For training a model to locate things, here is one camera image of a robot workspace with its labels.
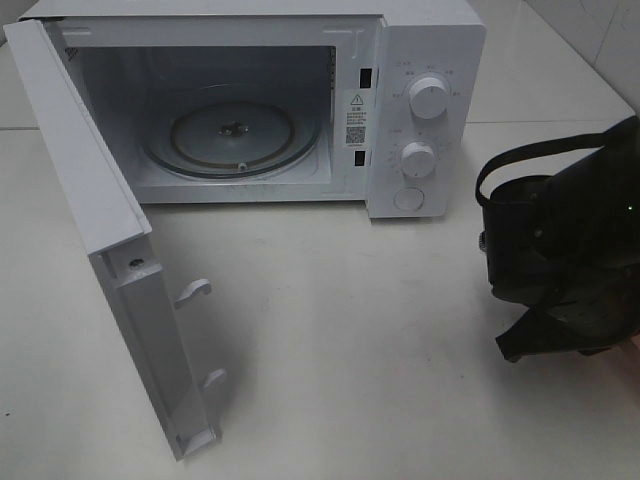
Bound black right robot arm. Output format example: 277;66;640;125
475;116;639;362

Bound pink round plate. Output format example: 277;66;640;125
619;336;640;397

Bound white microwave door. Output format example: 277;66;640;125
5;20;226;460

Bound upper white power knob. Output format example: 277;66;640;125
408;74;450;120

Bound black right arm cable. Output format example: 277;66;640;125
474;129;611;209

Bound white warning label sticker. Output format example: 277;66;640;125
342;89;373;148

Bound white timer knob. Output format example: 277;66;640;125
400;142;437;179

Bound glass microwave turntable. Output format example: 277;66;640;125
144;101;321;180

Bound white microwave oven body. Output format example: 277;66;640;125
14;1;486;218

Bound round white door button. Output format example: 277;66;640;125
393;187;425;212

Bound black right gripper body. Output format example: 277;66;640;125
495;300;630;363

